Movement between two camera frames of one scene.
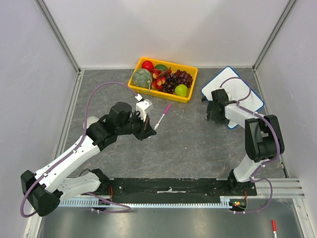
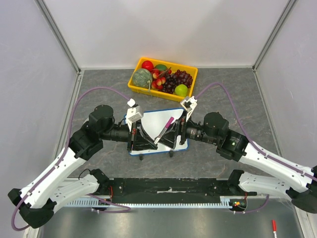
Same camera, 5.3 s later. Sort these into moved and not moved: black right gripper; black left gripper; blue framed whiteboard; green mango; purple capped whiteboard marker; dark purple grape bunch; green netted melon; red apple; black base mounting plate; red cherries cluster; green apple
Moved: black left gripper; blue framed whiteboard; purple capped whiteboard marker; black right gripper
Not moved: green mango; dark purple grape bunch; red apple; green apple; green netted melon; black base mounting plate; red cherries cluster
